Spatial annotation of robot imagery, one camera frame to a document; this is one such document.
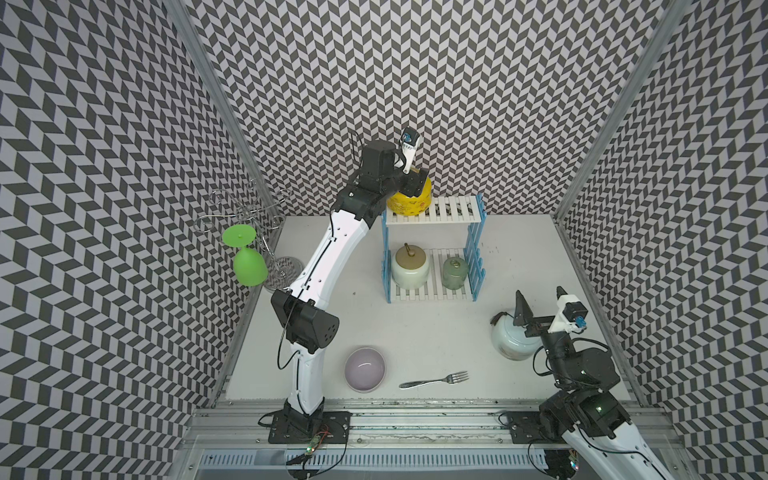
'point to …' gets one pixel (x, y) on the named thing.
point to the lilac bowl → (365, 369)
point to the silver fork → (451, 379)
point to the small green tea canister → (455, 271)
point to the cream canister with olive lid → (410, 267)
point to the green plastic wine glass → (250, 266)
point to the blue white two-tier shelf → (466, 210)
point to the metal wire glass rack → (228, 208)
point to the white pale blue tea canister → (510, 340)
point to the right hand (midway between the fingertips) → (535, 294)
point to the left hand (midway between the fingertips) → (414, 166)
